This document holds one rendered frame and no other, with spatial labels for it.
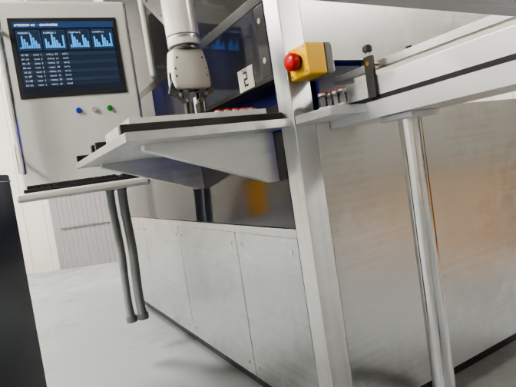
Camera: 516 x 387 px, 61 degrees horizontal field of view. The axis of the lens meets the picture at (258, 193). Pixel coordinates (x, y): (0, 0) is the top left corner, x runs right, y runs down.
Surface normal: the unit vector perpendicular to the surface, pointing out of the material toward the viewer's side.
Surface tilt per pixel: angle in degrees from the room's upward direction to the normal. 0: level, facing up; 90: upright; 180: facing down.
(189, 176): 90
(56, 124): 90
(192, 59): 90
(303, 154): 90
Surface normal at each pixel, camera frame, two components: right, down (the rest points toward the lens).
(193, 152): 0.50, -0.03
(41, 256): 0.01, 0.05
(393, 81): -0.85, 0.15
